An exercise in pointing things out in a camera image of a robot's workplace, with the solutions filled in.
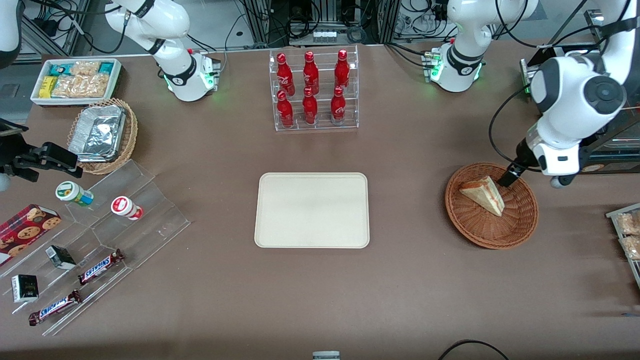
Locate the triangular sandwich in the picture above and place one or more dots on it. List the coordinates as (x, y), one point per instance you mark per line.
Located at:
(485, 196)

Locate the light wicker basket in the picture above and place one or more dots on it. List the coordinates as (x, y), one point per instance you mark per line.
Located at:
(129, 135)

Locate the yellow snack packet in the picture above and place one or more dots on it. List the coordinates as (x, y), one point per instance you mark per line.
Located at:
(48, 87)

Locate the grey metal snack tray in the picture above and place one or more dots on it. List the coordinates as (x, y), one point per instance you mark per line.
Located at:
(614, 216)

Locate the white power strip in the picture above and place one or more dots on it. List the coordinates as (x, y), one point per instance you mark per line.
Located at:
(325, 36)

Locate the red label drink cup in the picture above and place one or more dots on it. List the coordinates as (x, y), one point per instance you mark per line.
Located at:
(125, 206)

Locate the red cookie box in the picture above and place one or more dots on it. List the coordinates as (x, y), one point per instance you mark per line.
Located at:
(25, 232)

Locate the green label drink cup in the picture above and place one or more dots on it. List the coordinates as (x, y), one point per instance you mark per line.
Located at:
(72, 193)

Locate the Snickers chocolate bar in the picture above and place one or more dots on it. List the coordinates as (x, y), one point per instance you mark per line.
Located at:
(100, 266)
(54, 307)

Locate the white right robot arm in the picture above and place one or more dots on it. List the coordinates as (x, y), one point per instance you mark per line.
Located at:
(180, 75)

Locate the brown round wicker basket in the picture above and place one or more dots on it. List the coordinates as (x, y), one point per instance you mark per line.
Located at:
(492, 230)

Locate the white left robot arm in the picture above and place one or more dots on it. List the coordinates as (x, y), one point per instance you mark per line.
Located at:
(457, 65)

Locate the small grey device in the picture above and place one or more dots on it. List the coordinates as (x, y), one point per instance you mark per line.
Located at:
(326, 355)

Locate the silver foil tray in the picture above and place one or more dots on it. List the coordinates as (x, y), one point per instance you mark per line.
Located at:
(97, 132)

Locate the clear acrylic stepped display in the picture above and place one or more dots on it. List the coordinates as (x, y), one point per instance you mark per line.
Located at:
(150, 220)

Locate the small black chocolate box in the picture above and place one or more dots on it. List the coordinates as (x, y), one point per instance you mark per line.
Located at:
(61, 257)
(25, 288)

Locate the black food warmer case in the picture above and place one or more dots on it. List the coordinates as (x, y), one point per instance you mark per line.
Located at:
(622, 147)

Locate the white rectangular snack bin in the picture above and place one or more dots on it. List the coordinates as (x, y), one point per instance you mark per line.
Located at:
(116, 80)

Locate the red cola bottle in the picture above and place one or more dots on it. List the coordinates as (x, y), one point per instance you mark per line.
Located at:
(285, 112)
(342, 71)
(310, 74)
(284, 75)
(338, 107)
(310, 109)

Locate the clear acrylic bottle rack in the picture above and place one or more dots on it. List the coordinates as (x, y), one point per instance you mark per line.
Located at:
(325, 125)

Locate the brown fried snack bag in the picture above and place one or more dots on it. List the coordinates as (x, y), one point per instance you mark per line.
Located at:
(632, 247)
(629, 222)

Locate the clear rice cracker bag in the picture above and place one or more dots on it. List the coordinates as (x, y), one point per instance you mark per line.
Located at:
(82, 86)
(85, 68)

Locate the teal snack packet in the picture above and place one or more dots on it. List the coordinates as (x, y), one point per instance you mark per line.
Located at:
(61, 68)
(106, 67)

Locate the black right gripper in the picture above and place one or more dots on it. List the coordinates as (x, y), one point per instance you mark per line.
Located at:
(11, 156)

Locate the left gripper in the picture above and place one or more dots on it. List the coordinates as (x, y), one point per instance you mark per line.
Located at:
(521, 154)

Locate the beige rectangular tray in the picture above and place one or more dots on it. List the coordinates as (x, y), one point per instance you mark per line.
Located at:
(311, 210)

